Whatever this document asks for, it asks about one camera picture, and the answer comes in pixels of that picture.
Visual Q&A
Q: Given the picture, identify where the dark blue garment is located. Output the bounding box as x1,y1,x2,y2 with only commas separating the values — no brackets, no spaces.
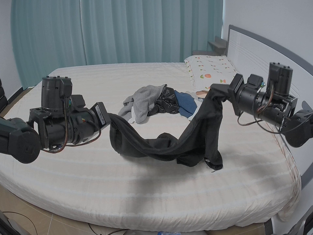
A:
175,92,199,118

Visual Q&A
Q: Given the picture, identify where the grey garment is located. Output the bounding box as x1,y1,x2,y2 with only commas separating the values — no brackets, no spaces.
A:
118,84,168,124

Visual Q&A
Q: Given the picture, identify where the black cable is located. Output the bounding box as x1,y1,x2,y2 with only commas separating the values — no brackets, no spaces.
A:
88,223,127,235
1,211,33,235

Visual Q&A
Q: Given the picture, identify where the grey bedside table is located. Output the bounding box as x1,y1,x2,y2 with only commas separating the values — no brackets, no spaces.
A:
192,36,228,56

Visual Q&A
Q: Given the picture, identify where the black chest of drawers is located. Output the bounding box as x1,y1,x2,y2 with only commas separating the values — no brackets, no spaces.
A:
0,78,10,112

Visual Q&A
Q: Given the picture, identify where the blue-green curtain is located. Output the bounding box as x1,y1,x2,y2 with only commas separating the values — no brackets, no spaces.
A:
11,0,85,90
82,0,224,64

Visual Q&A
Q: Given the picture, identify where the white garment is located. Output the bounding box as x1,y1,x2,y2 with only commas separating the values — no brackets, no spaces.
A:
185,91,204,122

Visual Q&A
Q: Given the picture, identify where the white printed pillow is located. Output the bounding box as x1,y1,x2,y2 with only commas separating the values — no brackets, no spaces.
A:
184,55,237,92

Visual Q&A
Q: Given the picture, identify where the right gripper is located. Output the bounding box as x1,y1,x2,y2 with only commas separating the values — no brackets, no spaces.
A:
229,74,284,127

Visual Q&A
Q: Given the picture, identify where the black glossy garment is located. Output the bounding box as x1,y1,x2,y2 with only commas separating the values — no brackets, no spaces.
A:
148,87,181,117

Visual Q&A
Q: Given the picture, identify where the bed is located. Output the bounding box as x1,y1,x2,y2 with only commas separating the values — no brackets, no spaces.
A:
0,25,313,232

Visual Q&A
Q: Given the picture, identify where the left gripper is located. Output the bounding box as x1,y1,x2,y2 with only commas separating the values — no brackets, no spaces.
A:
46,102,110,147

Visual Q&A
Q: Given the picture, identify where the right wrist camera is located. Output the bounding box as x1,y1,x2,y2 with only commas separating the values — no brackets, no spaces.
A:
247,74,265,91

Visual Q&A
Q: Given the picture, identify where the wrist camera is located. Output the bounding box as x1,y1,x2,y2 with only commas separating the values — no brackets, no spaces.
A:
247,74,265,91
70,94,86,112

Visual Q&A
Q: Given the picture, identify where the black T-shirt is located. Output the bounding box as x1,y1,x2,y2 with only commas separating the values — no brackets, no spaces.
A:
109,83,231,172

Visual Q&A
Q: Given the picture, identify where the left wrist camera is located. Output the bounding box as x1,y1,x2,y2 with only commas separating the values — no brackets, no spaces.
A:
70,94,86,112

